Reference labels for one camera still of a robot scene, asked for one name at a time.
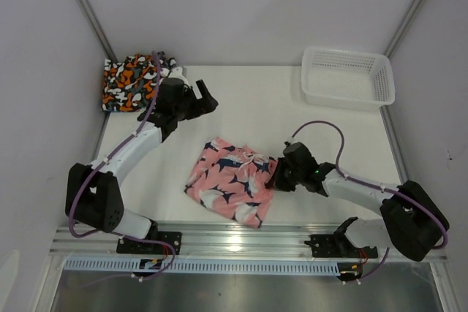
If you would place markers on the orange camouflage shorts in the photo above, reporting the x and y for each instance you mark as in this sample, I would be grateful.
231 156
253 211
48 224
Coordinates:
129 86

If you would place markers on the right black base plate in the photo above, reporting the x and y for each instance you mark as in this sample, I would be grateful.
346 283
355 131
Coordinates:
329 246

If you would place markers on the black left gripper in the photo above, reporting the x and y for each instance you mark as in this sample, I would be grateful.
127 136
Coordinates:
203 106

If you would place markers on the right aluminium frame post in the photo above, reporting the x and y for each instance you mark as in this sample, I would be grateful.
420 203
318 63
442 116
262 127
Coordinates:
403 27

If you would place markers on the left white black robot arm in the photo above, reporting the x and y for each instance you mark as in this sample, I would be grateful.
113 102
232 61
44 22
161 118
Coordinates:
93 190

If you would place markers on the white slotted cable duct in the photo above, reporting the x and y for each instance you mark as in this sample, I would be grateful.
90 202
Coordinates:
230 266

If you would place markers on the aluminium front rail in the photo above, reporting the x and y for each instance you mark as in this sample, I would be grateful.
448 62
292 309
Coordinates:
208 241

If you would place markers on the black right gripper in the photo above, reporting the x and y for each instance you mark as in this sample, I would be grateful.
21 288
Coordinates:
278 182

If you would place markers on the pink white patterned shorts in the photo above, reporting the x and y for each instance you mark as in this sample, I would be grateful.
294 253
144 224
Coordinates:
232 182

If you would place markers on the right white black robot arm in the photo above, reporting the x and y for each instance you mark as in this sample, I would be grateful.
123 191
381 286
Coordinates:
408 221

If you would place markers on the white perforated plastic basket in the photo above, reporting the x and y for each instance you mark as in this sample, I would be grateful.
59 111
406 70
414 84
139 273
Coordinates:
346 79

